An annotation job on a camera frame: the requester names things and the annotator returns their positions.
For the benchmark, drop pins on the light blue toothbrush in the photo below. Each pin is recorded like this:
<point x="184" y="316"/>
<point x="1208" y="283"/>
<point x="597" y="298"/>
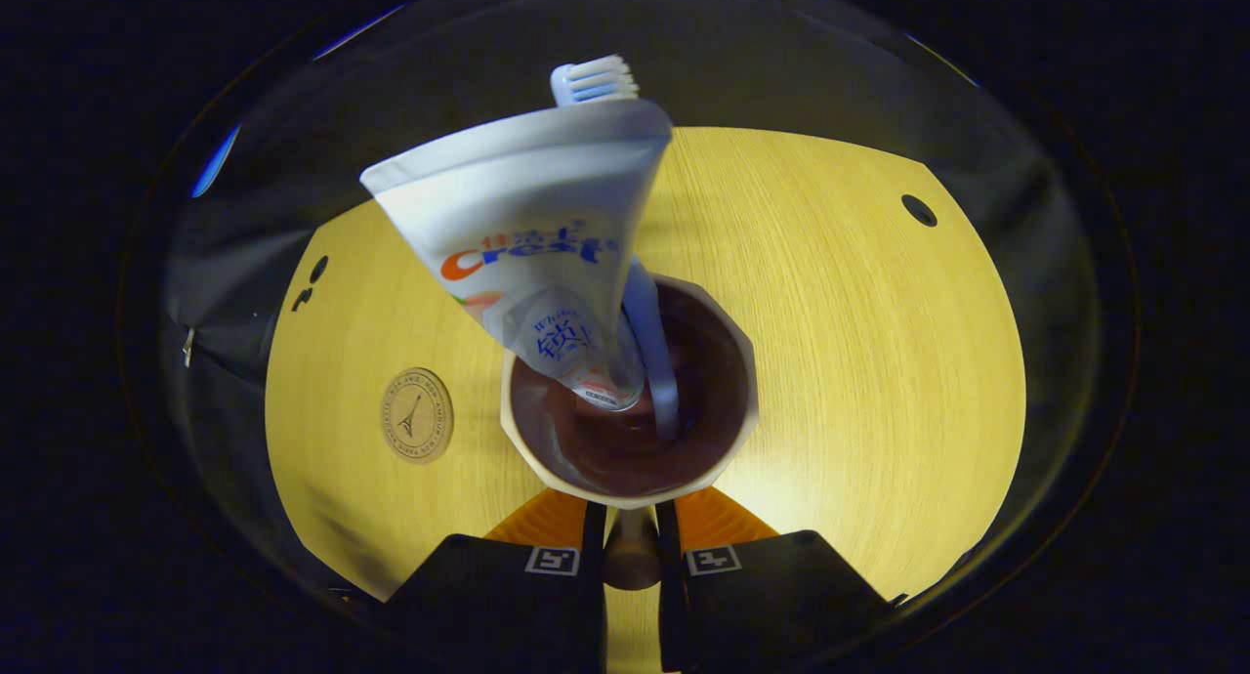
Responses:
<point x="649" y="332"/>

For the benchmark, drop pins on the white toothpaste tube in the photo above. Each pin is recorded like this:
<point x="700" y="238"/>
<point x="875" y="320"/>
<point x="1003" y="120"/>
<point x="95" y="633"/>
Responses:
<point x="527" y="205"/>

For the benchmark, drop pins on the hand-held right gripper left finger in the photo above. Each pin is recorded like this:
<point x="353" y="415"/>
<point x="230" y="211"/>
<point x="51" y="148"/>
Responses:
<point x="594" y="596"/>

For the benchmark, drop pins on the beige cup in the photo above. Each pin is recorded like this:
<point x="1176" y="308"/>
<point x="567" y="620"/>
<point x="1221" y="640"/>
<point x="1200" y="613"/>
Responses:
<point x="703" y="400"/>

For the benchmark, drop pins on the wooden desktop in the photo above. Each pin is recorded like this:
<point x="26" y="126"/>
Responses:
<point x="859" y="381"/>

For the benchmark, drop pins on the clear cloth clip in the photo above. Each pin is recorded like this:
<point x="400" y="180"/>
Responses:
<point x="187" y="345"/>

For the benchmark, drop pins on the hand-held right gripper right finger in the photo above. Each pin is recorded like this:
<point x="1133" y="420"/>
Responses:
<point x="668" y="596"/>

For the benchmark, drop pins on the round brown coaster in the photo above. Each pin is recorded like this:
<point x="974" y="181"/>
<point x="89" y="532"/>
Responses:
<point x="417" y="415"/>

